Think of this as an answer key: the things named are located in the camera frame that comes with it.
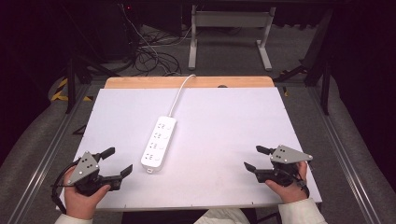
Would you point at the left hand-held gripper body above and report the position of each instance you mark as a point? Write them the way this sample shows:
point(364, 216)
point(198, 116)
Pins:
point(84, 168)

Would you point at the white power strip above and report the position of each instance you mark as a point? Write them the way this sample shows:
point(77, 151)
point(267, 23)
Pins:
point(157, 144)

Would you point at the black metal stand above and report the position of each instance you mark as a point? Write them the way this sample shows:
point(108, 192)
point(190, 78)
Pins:
point(325, 81)
point(71, 84)

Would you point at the person's right hand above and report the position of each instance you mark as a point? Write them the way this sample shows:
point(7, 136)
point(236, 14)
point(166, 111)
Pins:
point(289, 193)

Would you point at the person's light clothing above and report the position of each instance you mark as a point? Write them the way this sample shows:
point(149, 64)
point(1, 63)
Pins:
point(222, 217)

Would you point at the white metal stand frame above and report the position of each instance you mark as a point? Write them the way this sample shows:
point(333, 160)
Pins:
point(230, 19)

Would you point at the aluminium floor rail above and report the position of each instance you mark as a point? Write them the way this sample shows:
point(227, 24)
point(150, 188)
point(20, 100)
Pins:
point(345, 161)
point(40, 169)

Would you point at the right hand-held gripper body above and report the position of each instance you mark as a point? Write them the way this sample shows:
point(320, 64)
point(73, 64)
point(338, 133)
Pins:
point(288, 155)

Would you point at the person's left hand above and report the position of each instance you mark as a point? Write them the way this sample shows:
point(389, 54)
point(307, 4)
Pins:
point(81, 203)

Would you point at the black equipment box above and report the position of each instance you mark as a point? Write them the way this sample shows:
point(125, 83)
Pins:
point(118, 31)

